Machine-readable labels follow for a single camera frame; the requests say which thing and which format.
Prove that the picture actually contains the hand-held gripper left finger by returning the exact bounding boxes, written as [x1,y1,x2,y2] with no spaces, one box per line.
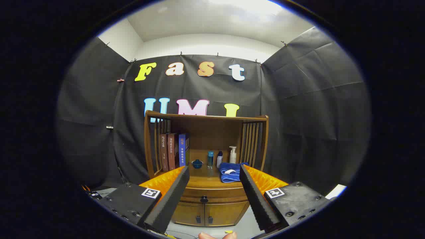
[99,165,190,234]

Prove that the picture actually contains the reddish brown book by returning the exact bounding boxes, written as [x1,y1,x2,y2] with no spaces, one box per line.
[167,133,180,171]

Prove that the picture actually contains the blue folded towel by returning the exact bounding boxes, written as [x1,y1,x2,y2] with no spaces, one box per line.
[219,162,249,183]

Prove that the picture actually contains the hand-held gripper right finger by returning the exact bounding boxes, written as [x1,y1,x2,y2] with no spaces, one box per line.
[239,164,333,232]

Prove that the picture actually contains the dark brown book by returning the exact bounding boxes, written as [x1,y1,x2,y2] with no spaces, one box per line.
[160,133,169,172]

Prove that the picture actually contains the wooden countertop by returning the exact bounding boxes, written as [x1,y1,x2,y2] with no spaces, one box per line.
[155,159,256,189]

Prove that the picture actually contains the wooden cabinet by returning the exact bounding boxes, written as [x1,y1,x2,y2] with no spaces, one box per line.
[144,111,269,228]

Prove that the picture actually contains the blue book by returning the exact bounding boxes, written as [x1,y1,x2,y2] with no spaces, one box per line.
[179,133,190,167]

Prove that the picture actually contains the wooden cabinet door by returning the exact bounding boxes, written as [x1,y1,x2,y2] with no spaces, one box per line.
[205,202,249,227]
[171,202,206,227]

